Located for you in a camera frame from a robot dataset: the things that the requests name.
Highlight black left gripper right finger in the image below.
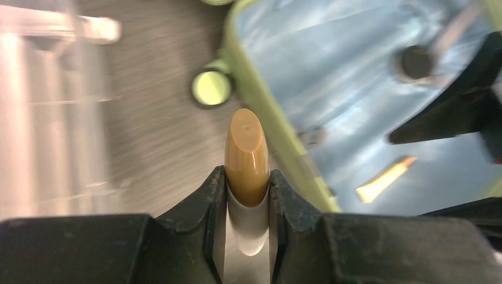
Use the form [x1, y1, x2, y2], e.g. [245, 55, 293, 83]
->
[269, 170, 501, 283]

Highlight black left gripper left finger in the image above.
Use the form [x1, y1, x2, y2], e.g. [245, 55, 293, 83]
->
[1, 166, 226, 283]

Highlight beige cosmetic tube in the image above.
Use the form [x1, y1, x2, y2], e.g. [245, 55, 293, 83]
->
[356, 156, 417, 204]

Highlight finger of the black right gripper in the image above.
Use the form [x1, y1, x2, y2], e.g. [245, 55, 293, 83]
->
[388, 32, 501, 164]

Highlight white computer mouse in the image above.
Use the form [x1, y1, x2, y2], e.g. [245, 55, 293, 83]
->
[223, 108, 271, 284]

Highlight black round compact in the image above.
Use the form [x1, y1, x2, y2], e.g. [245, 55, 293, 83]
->
[393, 44, 435, 83]

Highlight white plastic drawer organizer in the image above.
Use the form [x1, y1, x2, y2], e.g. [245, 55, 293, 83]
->
[1, 1, 122, 219]

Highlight green hard-shell suitcase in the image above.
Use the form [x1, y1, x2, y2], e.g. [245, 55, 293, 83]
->
[191, 1, 501, 215]

